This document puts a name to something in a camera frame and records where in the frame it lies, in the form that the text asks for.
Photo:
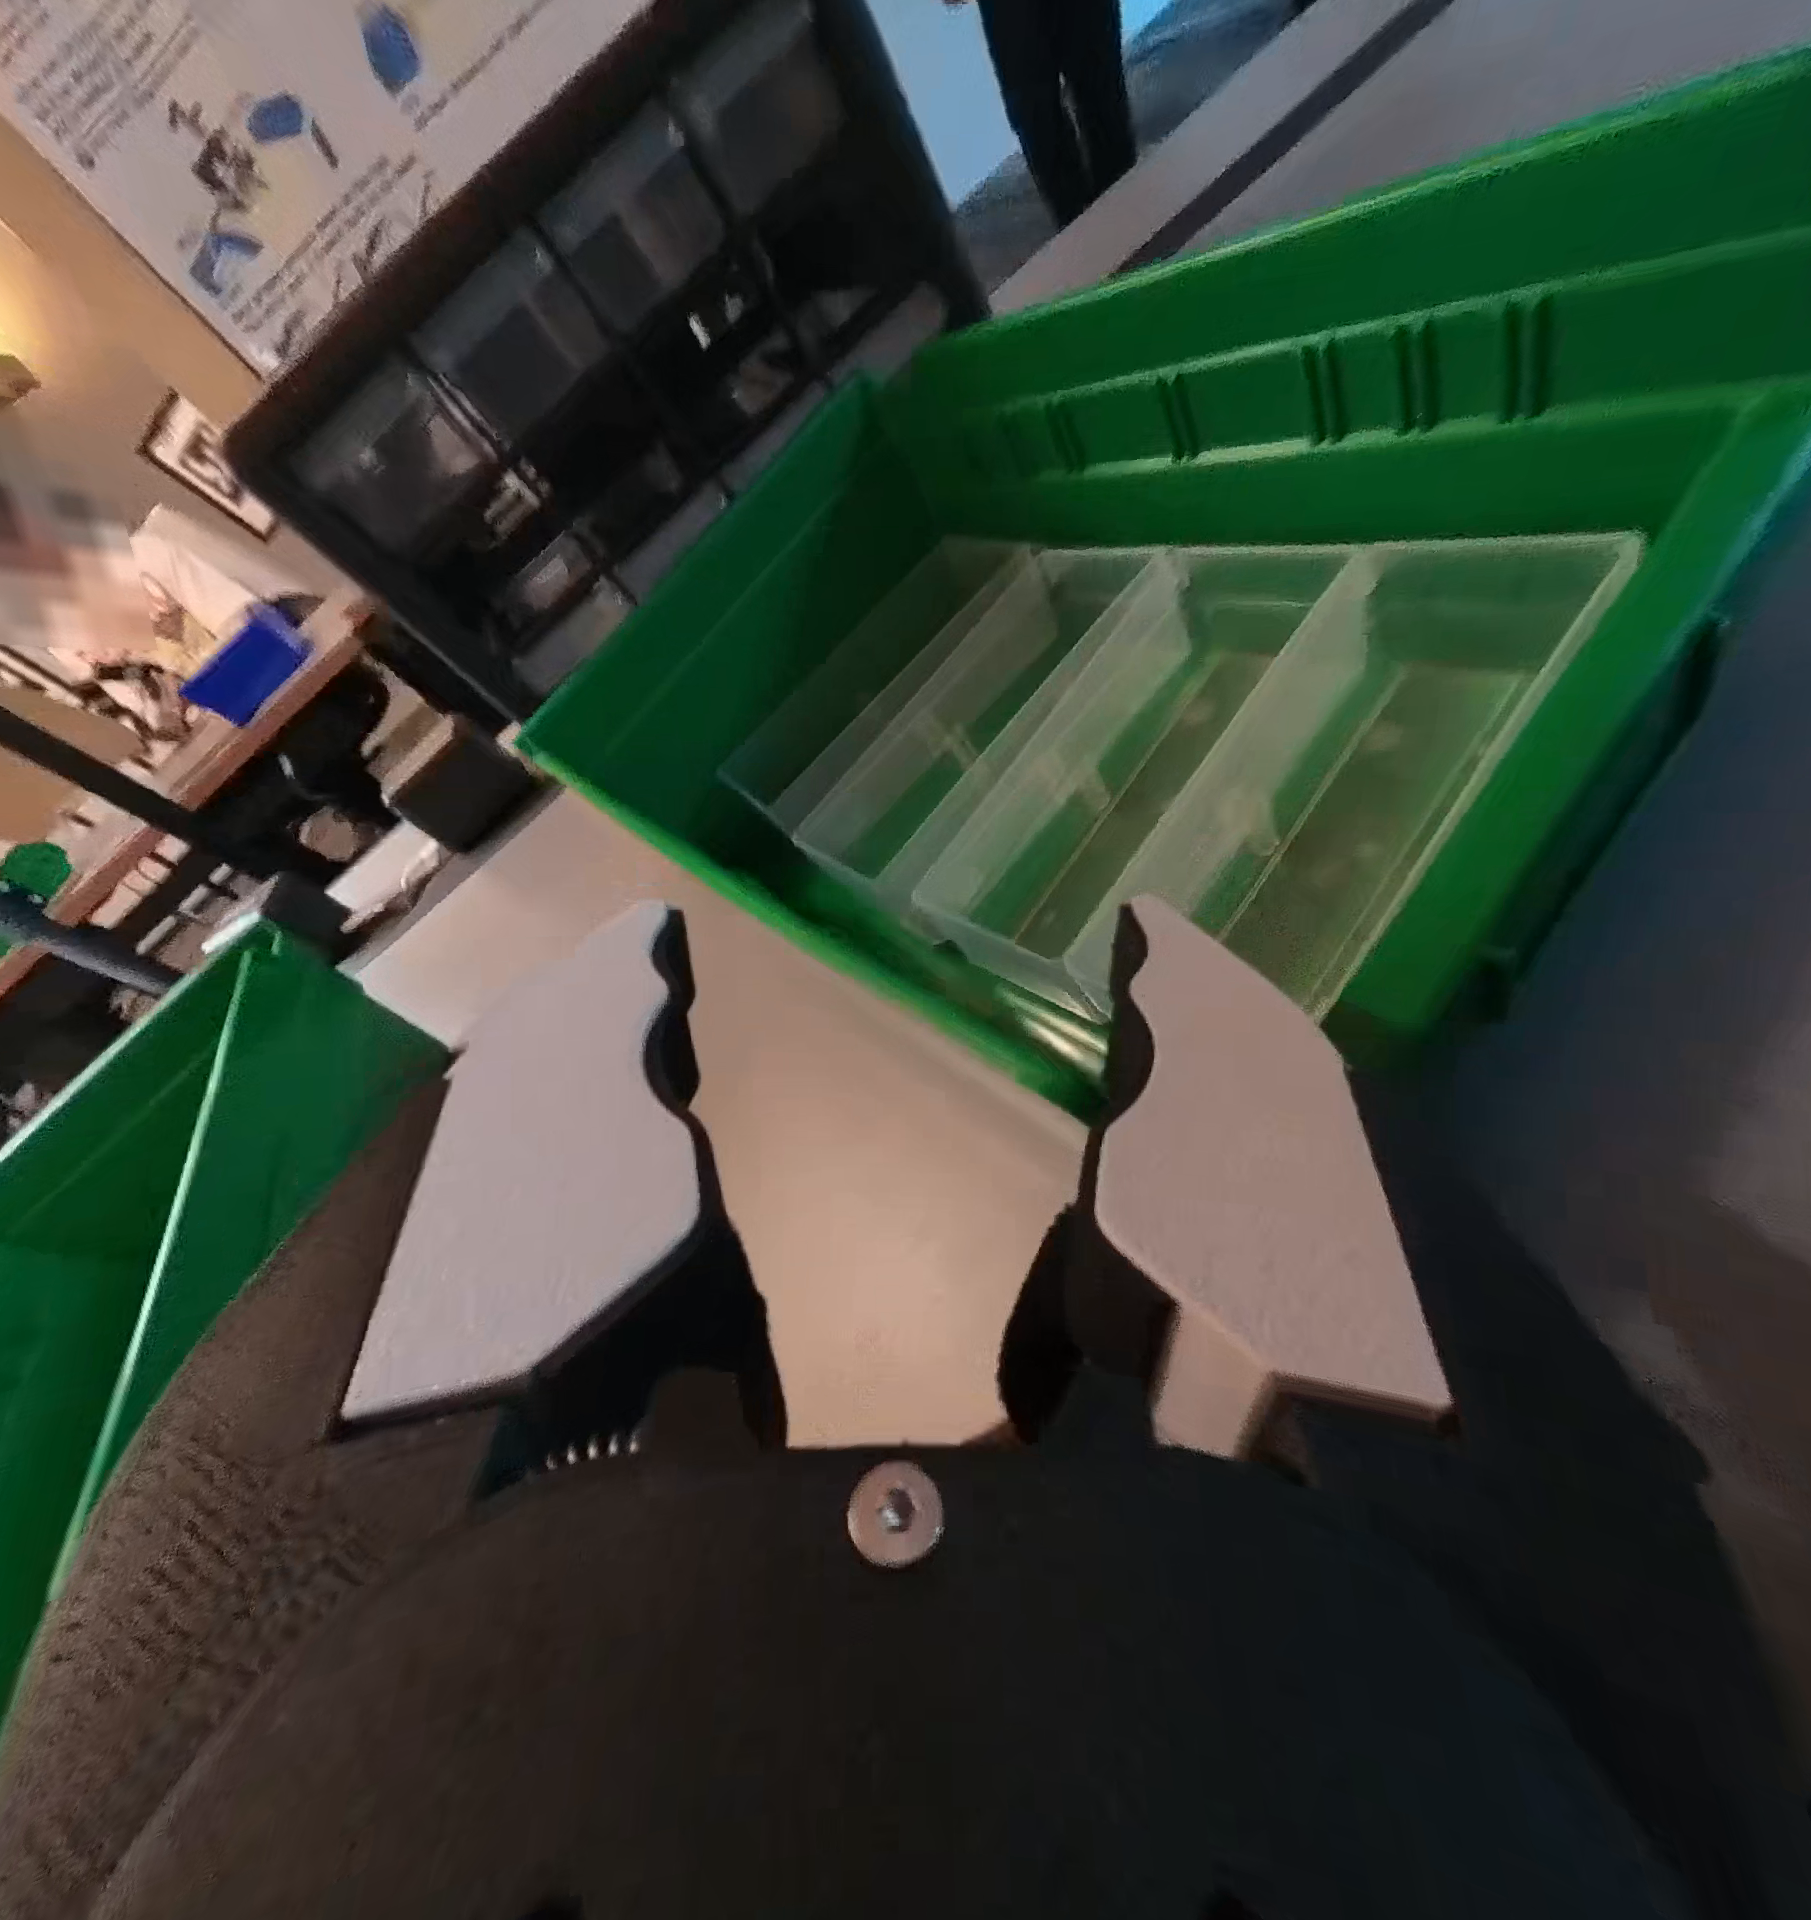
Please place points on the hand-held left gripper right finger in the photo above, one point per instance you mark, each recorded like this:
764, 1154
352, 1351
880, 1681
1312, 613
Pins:
1249, 1185

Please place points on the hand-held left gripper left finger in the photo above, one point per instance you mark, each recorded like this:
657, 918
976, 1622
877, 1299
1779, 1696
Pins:
544, 1185

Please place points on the clear plastic cabinet drawer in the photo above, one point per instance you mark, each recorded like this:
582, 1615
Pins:
996, 705
1145, 750
874, 660
1415, 750

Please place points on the green plastic bin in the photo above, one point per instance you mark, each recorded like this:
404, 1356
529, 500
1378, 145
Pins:
65, 1351
1296, 435

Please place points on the black drawer cabinet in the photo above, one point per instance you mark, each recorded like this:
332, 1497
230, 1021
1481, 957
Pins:
889, 150

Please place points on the rows of clear drawers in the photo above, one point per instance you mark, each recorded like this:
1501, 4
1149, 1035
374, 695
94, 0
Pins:
620, 195

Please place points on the black box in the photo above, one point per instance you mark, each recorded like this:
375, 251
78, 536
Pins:
463, 780

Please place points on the blue plastic bin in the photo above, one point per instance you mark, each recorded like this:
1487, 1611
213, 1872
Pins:
252, 660

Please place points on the printed fiducial marker sign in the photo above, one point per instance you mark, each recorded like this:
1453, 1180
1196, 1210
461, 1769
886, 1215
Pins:
207, 466

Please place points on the white instruction poster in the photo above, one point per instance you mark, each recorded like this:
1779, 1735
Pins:
244, 180

